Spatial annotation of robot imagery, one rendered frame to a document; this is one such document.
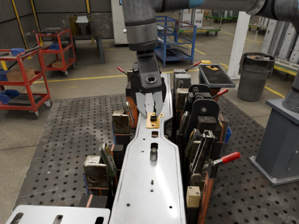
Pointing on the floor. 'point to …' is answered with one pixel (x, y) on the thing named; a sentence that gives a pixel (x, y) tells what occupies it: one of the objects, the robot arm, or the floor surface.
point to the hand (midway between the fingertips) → (151, 115)
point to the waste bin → (254, 74)
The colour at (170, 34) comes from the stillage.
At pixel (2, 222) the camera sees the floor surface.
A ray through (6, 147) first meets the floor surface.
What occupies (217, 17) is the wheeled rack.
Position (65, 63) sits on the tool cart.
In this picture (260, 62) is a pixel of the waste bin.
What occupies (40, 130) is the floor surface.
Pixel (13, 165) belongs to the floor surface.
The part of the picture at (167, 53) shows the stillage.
